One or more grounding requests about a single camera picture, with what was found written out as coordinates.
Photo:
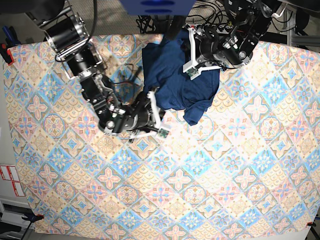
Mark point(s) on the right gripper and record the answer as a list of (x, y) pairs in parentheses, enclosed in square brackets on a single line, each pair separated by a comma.
[(142, 114)]

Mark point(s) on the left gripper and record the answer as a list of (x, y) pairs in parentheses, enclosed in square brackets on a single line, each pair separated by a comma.
[(209, 44)]

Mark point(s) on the blue long-sleeve T-shirt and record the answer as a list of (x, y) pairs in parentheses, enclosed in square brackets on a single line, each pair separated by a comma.
[(163, 69)]

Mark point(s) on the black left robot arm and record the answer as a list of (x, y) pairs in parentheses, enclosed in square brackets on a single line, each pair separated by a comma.
[(228, 38)]

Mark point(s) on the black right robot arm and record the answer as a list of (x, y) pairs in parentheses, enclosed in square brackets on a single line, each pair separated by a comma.
[(66, 33)]

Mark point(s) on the white power strip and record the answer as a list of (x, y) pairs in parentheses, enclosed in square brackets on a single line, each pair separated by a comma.
[(221, 28)]

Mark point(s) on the patterned tile tablecloth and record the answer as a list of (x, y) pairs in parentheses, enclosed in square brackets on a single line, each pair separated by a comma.
[(250, 167)]

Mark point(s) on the white labels with red print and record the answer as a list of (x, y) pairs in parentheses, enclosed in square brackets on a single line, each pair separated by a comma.
[(9, 177)]

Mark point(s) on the red clamp at left edge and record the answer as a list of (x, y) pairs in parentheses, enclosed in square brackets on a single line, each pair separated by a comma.
[(6, 54)]

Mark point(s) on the orange clamp lower right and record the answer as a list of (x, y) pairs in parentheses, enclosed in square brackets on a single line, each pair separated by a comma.
[(311, 224)]

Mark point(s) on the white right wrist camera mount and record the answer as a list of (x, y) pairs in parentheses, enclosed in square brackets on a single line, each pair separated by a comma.
[(162, 133)]

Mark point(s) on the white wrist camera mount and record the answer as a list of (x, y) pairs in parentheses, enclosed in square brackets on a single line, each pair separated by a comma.
[(162, 133), (197, 63)]

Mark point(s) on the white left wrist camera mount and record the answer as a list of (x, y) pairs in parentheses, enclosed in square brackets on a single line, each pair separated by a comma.
[(197, 63)]

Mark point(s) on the blue overhead camera box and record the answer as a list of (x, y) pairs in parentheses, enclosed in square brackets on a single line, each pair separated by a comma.
[(158, 7)]

